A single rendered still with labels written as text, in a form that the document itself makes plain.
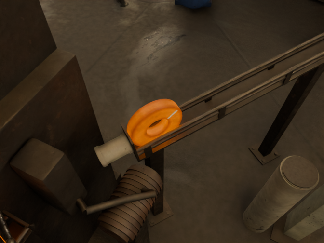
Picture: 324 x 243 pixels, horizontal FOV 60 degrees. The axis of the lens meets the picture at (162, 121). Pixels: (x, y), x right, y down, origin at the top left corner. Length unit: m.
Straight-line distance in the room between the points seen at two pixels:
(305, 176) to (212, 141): 0.70
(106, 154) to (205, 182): 0.81
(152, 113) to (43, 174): 0.28
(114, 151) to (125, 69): 1.23
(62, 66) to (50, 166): 0.23
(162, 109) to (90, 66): 1.34
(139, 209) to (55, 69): 0.45
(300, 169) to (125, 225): 0.57
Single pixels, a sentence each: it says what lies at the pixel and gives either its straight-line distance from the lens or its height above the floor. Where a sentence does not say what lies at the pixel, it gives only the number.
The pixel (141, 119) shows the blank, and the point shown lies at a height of 0.77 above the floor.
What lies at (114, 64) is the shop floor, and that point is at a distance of 1.98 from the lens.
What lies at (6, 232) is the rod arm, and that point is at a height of 0.90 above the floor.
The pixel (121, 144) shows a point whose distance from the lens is 0.75.
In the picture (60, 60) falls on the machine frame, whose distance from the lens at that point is 0.73.
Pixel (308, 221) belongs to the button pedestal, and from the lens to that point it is 1.27.
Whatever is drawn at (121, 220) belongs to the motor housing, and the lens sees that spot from 0.84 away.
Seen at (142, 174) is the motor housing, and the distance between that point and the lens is 0.88.
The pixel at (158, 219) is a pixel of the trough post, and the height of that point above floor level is 0.01.
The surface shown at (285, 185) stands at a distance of 0.99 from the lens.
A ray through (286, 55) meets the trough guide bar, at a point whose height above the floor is 0.71.
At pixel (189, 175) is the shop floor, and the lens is 1.47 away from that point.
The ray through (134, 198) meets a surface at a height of 0.56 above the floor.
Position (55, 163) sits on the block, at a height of 0.80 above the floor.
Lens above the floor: 1.33
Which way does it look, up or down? 55 degrees down
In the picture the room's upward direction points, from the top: straight up
